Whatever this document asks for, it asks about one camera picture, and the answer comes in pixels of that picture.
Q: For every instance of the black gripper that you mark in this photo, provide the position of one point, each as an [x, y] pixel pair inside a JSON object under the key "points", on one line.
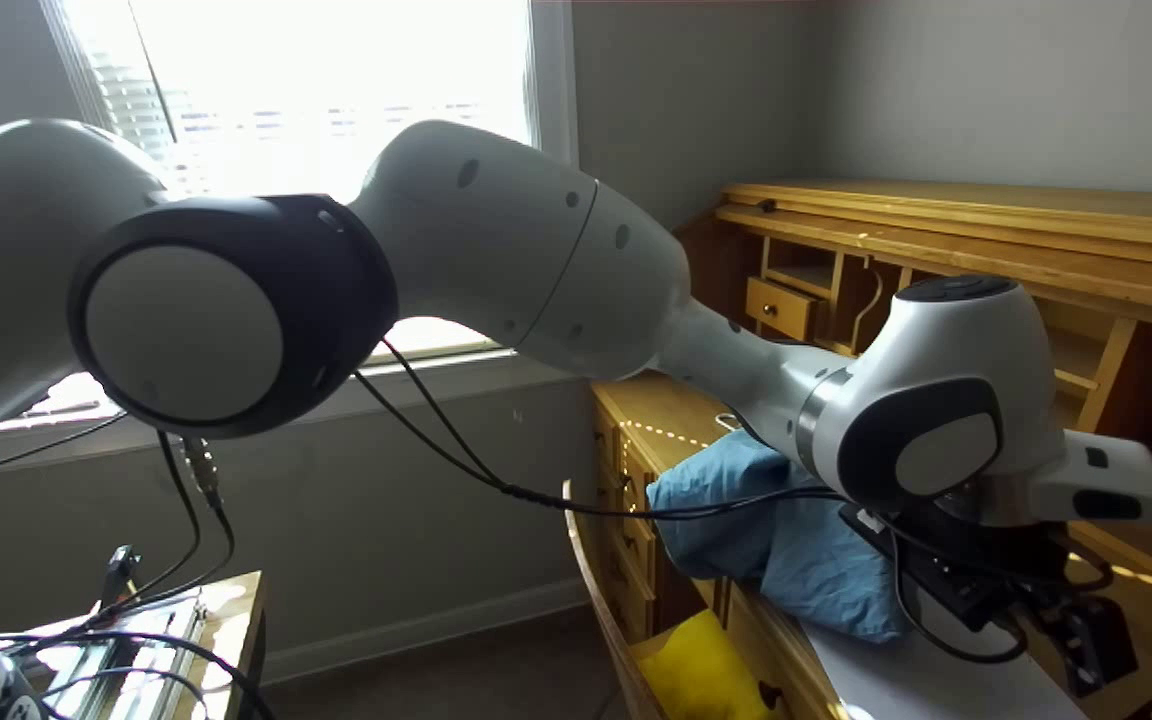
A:
{"points": [[1011, 554]]}

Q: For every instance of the white paper sheet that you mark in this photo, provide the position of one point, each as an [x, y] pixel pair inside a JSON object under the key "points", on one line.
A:
{"points": [[921, 685]]}

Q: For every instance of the wooden chair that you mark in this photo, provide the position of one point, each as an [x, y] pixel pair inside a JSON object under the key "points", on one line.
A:
{"points": [[585, 561]]}

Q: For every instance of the grey power strip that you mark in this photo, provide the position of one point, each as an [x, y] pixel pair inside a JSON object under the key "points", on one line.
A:
{"points": [[136, 683]]}

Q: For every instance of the wooden drawer with brass knob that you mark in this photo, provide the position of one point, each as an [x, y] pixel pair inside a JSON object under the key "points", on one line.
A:
{"points": [[779, 308]]}

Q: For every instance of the blue cloth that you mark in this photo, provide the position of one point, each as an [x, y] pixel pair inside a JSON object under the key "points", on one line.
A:
{"points": [[739, 532]]}

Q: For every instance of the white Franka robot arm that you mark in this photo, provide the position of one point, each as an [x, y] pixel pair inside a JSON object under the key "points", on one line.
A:
{"points": [[510, 241]]}

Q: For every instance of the white window blinds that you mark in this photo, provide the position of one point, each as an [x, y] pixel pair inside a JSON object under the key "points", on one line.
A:
{"points": [[338, 66]]}

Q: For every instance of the yellow seat cushion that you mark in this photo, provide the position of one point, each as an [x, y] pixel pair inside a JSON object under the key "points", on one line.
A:
{"points": [[698, 674]]}

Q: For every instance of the wooden rolltop desk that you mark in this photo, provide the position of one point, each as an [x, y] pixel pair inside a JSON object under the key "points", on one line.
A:
{"points": [[1002, 226]]}

